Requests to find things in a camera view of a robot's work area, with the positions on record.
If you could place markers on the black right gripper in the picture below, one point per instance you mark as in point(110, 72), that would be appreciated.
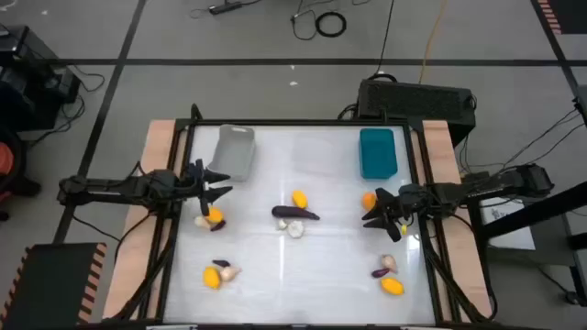
point(401, 204)

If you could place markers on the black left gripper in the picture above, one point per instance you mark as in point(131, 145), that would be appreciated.
point(195, 183)

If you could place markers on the yellow mango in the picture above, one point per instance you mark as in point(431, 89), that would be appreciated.
point(211, 278)
point(300, 199)
point(214, 216)
point(392, 286)
point(368, 201)

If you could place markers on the small white garlic bulb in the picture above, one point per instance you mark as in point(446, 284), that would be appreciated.
point(282, 224)

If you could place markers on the large purple eggplant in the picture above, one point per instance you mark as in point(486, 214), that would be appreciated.
point(291, 212)

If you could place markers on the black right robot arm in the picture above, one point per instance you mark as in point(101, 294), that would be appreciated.
point(481, 185)

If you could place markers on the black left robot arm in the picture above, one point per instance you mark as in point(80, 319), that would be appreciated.
point(114, 188)

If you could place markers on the grey plastic basket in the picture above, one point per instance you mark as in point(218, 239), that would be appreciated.
point(234, 156)

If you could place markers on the teal plastic basket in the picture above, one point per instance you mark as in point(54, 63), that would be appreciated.
point(378, 153)

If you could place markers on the wooden side board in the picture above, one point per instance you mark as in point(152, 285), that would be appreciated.
point(158, 137)
point(438, 133)

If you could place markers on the clear plastic basket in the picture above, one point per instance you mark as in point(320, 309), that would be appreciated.
point(318, 153)

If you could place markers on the black computer case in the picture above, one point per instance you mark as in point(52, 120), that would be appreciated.
point(413, 103)

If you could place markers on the black metal stand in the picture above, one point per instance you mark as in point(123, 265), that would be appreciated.
point(541, 208)

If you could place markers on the black power strip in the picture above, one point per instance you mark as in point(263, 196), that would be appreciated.
point(224, 7)

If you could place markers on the black mat striped edge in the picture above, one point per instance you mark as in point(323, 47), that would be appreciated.
point(50, 284)
point(571, 14)

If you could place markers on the orange round object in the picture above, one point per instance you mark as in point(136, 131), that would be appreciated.
point(4, 158)

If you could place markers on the black equipment rack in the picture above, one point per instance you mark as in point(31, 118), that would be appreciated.
point(27, 82)

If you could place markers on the black metal table frame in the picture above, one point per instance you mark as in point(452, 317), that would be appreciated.
point(298, 122)

